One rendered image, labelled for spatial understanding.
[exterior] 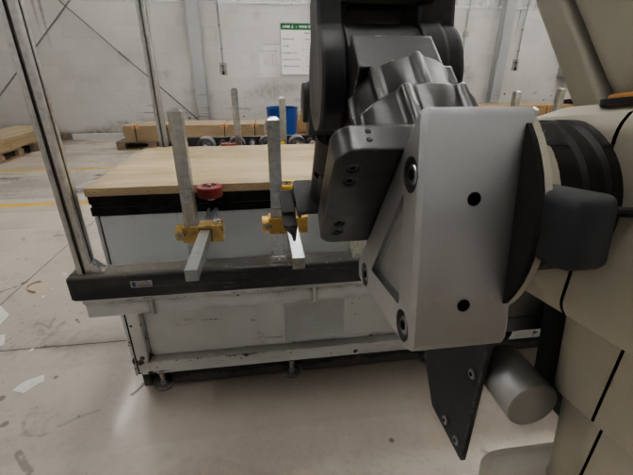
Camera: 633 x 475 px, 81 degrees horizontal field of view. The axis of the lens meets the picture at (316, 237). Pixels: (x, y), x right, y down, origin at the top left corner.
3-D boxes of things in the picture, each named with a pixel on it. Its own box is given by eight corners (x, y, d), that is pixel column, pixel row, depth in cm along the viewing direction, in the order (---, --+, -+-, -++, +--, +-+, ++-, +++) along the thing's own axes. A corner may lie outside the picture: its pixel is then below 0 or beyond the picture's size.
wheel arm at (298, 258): (305, 271, 89) (305, 255, 88) (291, 272, 89) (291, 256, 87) (292, 210, 129) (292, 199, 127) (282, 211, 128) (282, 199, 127)
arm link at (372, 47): (363, 84, 21) (450, 83, 22) (339, -13, 26) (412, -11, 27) (341, 181, 29) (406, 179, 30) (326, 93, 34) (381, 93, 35)
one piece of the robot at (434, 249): (507, 348, 18) (541, 106, 15) (409, 357, 18) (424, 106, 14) (423, 273, 28) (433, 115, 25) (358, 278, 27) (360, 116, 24)
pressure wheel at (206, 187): (199, 222, 120) (194, 188, 115) (202, 214, 127) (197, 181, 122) (224, 221, 121) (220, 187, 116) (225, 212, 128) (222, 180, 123)
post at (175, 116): (203, 273, 113) (180, 107, 94) (191, 274, 113) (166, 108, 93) (204, 268, 117) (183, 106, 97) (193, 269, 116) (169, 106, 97)
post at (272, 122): (285, 274, 118) (279, 117, 98) (274, 275, 117) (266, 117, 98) (284, 270, 121) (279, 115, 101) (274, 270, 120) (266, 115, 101)
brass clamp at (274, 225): (308, 233, 111) (308, 217, 109) (263, 236, 110) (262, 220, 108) (305, 225, 117) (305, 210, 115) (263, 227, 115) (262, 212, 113)
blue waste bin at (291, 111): (301, 151, 635) (300, 106, 605) (267, 152, 628) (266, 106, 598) (299, 145, 688) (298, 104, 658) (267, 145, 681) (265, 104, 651)
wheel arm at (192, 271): (200, 284, 87) (198, 268, 85) (185, 285, 86) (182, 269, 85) (219, 218, 126) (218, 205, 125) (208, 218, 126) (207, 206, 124)
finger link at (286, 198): (278, 223, 63) (279, 183, 56) (319, 221, 64) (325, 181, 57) (283, 255, 59) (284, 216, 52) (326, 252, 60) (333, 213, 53)
